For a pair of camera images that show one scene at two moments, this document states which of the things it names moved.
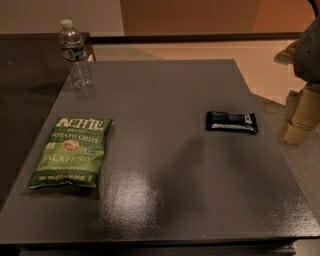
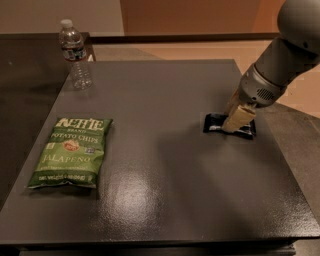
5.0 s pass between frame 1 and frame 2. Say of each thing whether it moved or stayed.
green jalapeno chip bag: stayed
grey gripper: moved
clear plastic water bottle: stayed
